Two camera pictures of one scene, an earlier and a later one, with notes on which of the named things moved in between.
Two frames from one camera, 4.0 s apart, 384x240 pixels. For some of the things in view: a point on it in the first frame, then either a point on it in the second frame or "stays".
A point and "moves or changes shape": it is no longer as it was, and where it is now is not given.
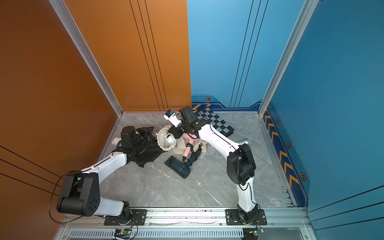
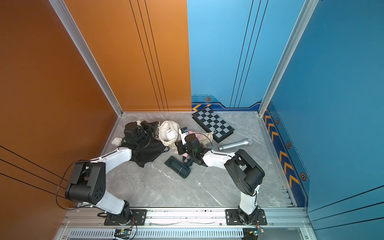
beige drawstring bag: [160, 134] moves or changes shape
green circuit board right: [257, 231] stays
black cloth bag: [146, 149] stays
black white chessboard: [217, 124] stays
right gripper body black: [183, 128] to [185, 148]
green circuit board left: [123, 233] stays
